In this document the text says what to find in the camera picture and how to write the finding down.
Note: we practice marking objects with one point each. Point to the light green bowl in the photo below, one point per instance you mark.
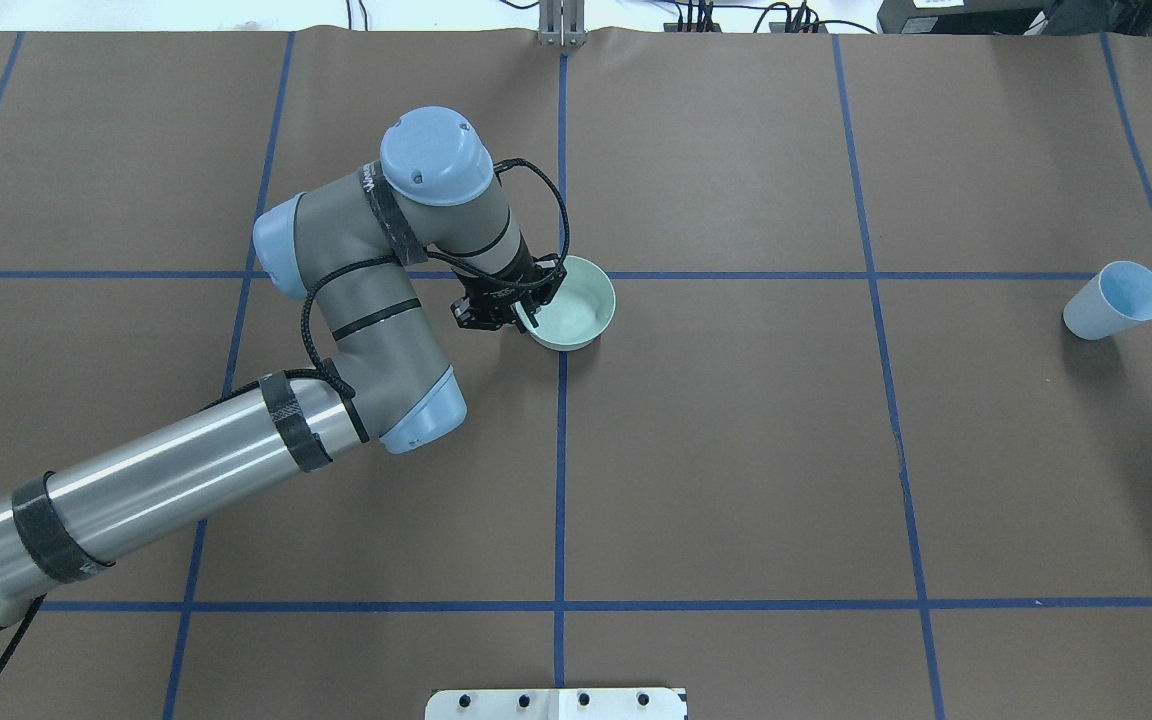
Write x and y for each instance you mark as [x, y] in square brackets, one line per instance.
[580, 310]

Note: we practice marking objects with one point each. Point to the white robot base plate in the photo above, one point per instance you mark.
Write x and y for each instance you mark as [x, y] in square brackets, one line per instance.
[559, 703]

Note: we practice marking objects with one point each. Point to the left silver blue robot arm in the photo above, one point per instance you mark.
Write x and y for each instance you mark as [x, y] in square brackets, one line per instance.
[376, 370]

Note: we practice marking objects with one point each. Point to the brown paper table mat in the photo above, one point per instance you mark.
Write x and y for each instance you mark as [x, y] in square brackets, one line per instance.
[836, 456]

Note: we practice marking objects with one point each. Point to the light blue cup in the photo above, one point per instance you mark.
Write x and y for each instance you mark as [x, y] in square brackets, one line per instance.
[1117, 298]

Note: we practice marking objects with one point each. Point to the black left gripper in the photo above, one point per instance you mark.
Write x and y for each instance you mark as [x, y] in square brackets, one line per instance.
[519, 268]

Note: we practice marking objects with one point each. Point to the aluminium frame post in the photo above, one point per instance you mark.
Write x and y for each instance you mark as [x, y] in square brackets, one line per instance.
[562, 23]

